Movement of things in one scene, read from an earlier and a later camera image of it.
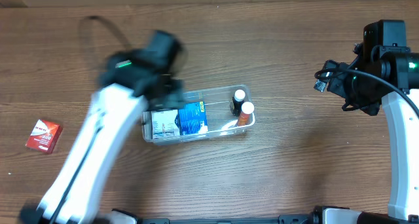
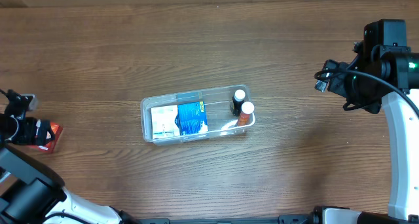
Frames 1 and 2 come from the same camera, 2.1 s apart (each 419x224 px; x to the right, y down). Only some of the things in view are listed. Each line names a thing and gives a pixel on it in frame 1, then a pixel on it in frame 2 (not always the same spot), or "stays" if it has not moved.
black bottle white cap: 236,104 stays
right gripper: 371,102 stays
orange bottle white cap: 247,107 stays
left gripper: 171,97 -> 36,132
